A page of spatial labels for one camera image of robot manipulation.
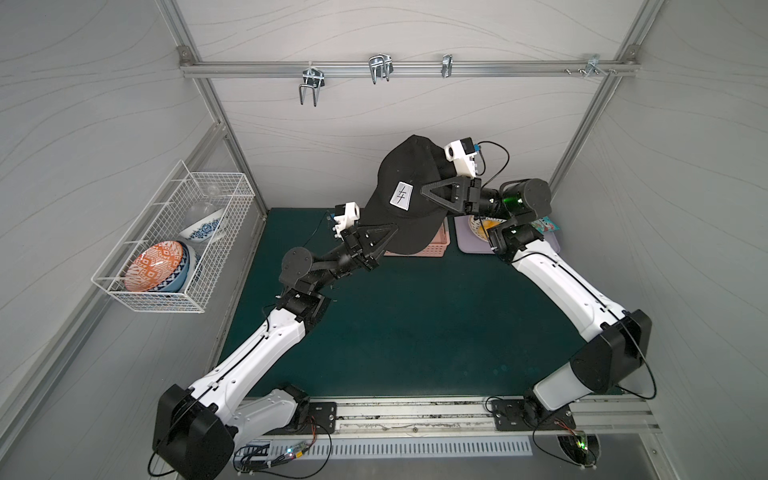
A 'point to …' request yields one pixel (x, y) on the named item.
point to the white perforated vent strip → (455, 446)
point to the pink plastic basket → (434, 249)
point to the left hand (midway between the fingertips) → (400, 236)
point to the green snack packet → (544, 225)
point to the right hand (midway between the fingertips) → (417, 197)
